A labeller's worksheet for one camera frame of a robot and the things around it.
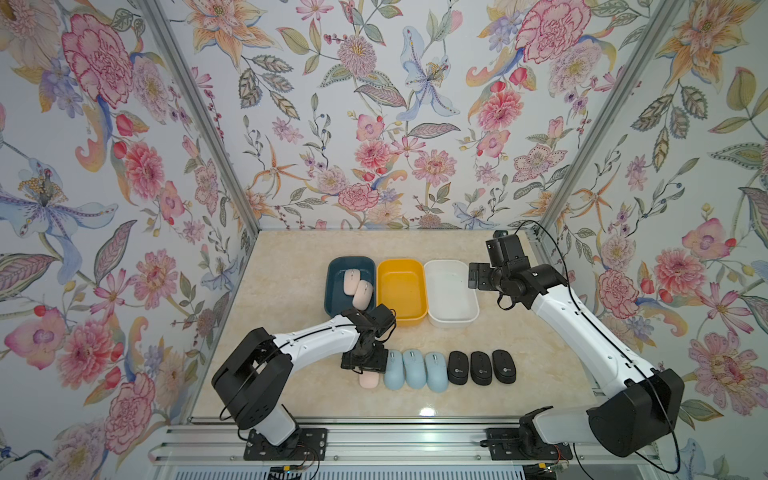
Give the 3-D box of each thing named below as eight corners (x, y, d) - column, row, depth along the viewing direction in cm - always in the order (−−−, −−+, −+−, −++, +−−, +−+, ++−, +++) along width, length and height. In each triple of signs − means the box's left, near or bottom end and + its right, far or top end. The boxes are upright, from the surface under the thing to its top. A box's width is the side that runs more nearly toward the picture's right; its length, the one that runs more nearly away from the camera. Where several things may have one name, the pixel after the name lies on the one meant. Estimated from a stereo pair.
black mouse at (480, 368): (473, 385, 85) (475, 382, 83) (467, 355, 91) (469, 351, 89) (492, 385, 85) (495, 382, 83) (485, 355, 91) (488, 351, 89)
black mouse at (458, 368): (449, 385, 85) (450, 382, 83) (445, 355, 91) (446, 351, 89) (469, 385, 85) (472, 382, 83) (464, 355, 91) (466, 351, 89)
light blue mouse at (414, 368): (404, 389, 85) (405, 385, 82) (403, 354, 91) (403, 349, 89) (425, 389, 85) (426, 385, 82) (422, 354, 91) (423, 349, 89)
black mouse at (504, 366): (496, 383, 86) (499, 380, 83) (489, 353, 91) (492, 349, 89) (515, 383, 86) (519, 380, 83) (507, 353, 91) (510, 349, 89)
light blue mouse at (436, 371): (427, 392, 84) (428, 389, 82) (424, 356, 91) (425, 352, 88) (448, 392, 84) (450, 389, 82) (443, 356, 91) (445, 352, 88)
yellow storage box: (375, 327, 97) (375, 317, 92) (377, 269, 112) (376, 258, 107) (426, 327, 97) (428, 317, 92) (420, 269, 112) (422, 258, 107)
